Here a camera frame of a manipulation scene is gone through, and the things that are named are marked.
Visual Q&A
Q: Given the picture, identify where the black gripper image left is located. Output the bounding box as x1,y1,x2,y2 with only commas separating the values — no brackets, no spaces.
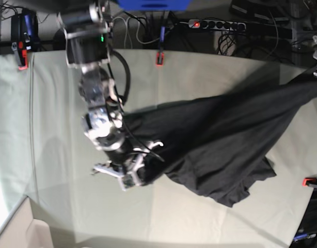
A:
106,141,153,186

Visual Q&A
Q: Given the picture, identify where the dark grey t-shirt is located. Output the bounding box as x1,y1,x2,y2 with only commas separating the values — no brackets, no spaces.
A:
124,70,317,207

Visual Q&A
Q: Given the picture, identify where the light green table cloth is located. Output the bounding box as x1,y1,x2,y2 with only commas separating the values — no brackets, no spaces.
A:
0,51,317,247

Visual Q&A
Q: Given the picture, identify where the middle red black clamp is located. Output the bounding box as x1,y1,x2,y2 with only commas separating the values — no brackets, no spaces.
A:
155,26,165,66

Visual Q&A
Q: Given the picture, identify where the red black clamp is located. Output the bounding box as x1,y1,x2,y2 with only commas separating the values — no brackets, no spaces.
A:
11,8,39,70
303,176,317,190
155,26,165,66

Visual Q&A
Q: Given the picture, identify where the beige plastic bin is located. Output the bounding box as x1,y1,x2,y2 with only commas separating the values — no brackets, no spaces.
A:
0,196,54,248

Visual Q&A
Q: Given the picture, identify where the black power strip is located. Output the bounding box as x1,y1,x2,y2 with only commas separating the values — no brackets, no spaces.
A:
188,19,247,32

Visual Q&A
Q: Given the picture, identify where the blue box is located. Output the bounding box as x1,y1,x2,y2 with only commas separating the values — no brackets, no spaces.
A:
117,0,191,11

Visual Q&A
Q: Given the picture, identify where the left red black clamp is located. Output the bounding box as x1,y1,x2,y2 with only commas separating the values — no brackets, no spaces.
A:
11,8,39,70

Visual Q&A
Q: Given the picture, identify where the right red black clamp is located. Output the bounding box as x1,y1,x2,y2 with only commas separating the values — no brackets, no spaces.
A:
303,176,317,190

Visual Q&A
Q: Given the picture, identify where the white cable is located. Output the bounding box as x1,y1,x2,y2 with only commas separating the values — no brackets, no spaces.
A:
112,15,149,50

